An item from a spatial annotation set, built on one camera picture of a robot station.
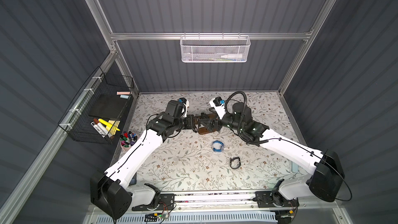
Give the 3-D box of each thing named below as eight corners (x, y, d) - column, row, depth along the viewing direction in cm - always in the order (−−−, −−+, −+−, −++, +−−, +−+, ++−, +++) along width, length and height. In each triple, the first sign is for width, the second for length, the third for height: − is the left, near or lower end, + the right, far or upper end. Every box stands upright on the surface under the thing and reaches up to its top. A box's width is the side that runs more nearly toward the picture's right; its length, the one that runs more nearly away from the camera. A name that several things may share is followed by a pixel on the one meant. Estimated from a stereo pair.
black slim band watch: (230, 168, 86) (231, 166, 83) (229, 159, 89) (230, 156, 87) (240, 168, 86) (241, 166, 83) (238, 158, 89) (239, 156, 87)
